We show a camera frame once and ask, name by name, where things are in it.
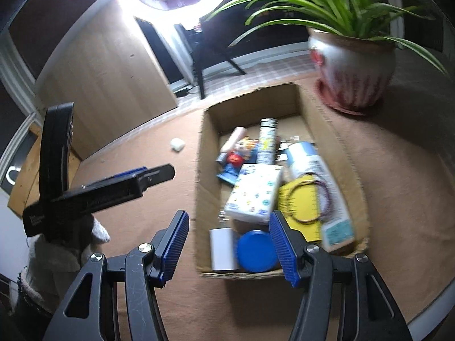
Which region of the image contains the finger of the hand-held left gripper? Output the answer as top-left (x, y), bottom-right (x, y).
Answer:
top-left (107, 166), bottom-right (148, 182)
top-left (50, 163), bottom-right (176, 217)

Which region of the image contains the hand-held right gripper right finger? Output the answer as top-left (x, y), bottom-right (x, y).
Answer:
top-left (268, 211), bottom-right (413, 341)

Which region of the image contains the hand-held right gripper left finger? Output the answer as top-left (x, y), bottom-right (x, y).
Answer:
top-left (42, 209), bottom-right (191, 341)

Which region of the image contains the blue round tin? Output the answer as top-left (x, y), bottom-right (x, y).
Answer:
top-left (236, 230), bottom-right (281, 273)

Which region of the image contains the purple rubber band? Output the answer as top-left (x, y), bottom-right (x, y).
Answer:
top-left (286, 181), bottom-right (335, 226)

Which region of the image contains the rectangular packaging box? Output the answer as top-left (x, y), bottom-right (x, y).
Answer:
top-left (276, 179), bottom-right (326, 246)

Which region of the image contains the white charger plug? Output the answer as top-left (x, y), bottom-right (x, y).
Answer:
top-left (209, 228), bottom-right (239, 271)

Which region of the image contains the patterned tissue pack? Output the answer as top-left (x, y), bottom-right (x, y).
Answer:
top-left (224, 163), bottom-right (285, 225)

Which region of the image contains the white and blue sunscreen bottle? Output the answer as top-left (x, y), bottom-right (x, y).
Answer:
top-left (284, 141), bottom-right (356, 254)

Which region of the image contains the cartoon doll keychain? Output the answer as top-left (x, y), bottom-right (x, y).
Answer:
top-left (217, 138), bottom-right (258, 176)

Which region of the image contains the pink tube with grey cap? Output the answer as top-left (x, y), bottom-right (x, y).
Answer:
top-left (218, 127), bottom-right (247, 155)

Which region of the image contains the patterned white tube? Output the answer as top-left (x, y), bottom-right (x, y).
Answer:
top-left (257, 118), bottom-right (280, 165)

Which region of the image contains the cardboard box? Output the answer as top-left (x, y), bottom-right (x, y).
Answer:
top-left (194, 82), bottom-right (370, 280)

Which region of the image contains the person's left forearm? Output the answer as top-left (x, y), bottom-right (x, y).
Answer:
top-left (18, 217), bottom-right (111, 313)

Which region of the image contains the large light wooden board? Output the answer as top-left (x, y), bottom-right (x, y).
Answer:
top-left (34, 0), bottom-right (179, 159)

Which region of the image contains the black panel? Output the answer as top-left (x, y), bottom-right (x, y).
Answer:
top-left (134, 17), bottom-right (194, 93)

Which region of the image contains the red plant saucer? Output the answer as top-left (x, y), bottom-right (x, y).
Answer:
top-left (313, 78), bottom-right (384, 116)

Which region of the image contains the spider plant in painted pot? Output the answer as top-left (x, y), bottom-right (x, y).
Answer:
top-left (204, 0), bottom-right (448, 111)

